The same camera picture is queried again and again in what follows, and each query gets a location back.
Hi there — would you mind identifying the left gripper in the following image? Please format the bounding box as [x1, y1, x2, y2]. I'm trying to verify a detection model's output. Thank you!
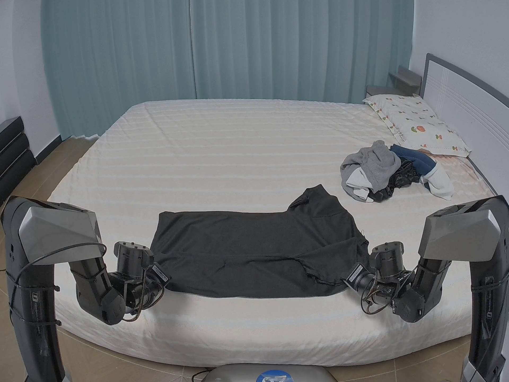
[133, 263, 172, 310]

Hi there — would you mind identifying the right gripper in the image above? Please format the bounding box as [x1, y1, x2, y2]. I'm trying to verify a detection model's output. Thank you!
[343, 264, 380, 295]

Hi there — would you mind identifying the black polo shirt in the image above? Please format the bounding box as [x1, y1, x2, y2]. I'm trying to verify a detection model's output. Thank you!
[151, 186, 371, 298]

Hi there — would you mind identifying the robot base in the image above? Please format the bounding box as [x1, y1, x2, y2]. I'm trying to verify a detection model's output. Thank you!
[198, 364, 332, 382]

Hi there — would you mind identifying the pile of clothes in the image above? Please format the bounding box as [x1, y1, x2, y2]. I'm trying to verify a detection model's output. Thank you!
[340, 140, 455, 204]

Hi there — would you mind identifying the bed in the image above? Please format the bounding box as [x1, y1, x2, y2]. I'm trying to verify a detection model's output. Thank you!
[51, 53, 509, 367]

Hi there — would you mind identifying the white printed pillow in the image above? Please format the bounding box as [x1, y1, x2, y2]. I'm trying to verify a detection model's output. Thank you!
[363, 93, 472, 158]

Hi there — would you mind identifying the black chest of drawers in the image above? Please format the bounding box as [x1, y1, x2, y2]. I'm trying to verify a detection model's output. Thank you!
[0, 116, 38, 204]

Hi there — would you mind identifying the grey bedside table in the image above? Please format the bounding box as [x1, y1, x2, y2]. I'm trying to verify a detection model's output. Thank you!
[366, 66, 422, 96]

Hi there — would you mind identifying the blue-green curtain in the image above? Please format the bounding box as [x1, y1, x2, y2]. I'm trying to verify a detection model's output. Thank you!
[190, 0, 414, 104]
[42, 0, 197, 138]

